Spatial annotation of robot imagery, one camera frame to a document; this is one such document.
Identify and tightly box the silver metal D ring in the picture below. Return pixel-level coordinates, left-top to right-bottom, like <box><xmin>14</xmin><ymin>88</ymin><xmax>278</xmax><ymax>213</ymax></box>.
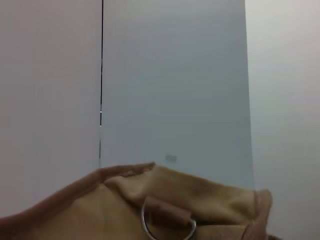
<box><xmin>140</xmin><ymin>201</ymin><xmax>197</xmax><ymax>240</ymax></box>

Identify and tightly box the khaki canvas food bag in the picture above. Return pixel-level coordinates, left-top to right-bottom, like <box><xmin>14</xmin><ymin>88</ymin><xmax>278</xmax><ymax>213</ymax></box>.
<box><xmin>0</xmin><ymin>161</ymin><xmax>320</xmax><ymax>240</ymax></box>

